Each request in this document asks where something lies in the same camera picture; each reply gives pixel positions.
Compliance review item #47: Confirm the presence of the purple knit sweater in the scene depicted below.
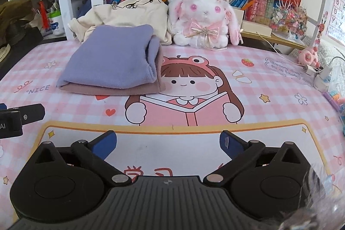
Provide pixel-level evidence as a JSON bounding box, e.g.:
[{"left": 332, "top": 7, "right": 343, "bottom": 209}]
[{"left": 57, "top": 25, "right": 165, "bottom": 96}]

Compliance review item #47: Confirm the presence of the pink checked cartoon desk mat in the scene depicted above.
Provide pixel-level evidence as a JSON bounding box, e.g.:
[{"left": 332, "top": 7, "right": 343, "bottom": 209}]
[{"left": 1, "top": 41, "right": 344, "bottom": 229}]

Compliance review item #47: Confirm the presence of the cream wrist watch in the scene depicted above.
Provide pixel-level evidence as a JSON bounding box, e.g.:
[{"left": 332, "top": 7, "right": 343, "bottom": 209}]
[{"left": 0, "top": 44, "right": 11, "bottom": 63}]

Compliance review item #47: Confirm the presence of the olive brown garment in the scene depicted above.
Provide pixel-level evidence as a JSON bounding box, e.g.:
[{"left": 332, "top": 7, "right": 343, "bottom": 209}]
[{"left": 1, "top": 0, "right": 33, "bottom": 46}]

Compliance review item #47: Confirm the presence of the white green-lid jar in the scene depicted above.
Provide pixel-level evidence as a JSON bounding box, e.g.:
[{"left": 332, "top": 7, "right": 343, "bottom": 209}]
[{"left": 49, "top": 10, "right": 65, "bottom": 36}]

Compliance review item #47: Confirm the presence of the white power strip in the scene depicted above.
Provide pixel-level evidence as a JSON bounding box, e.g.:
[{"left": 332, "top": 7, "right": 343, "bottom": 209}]
[{"left": 304, "top": 64, "right": 333, "bottom": 92}]

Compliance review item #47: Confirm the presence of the small pink pig toy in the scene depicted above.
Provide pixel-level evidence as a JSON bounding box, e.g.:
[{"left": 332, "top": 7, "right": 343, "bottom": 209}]
[{"left": 298, "top": 46, "right": 320, "bottom": 68}]

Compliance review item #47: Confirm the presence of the white pink plush bunny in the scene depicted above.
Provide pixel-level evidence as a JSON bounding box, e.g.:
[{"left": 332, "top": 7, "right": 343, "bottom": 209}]
[{"left": 167, "top": 0, "right": 242, "bottom": 50}]

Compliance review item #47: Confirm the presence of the cream t-shirt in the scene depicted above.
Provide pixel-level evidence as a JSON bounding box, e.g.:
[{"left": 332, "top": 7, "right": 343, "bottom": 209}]
[{"left": 68, "top": 0, "right": 172, "bottom": 45}]

